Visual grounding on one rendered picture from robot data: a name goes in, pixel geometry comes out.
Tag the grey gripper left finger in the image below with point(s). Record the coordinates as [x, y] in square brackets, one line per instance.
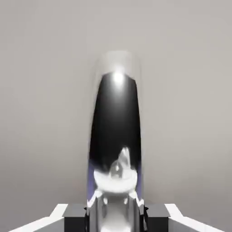
[74, 217]

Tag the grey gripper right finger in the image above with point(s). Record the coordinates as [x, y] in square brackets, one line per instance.
[157, 217]

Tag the grey cabinet door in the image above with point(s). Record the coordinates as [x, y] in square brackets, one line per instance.
[36, 90]

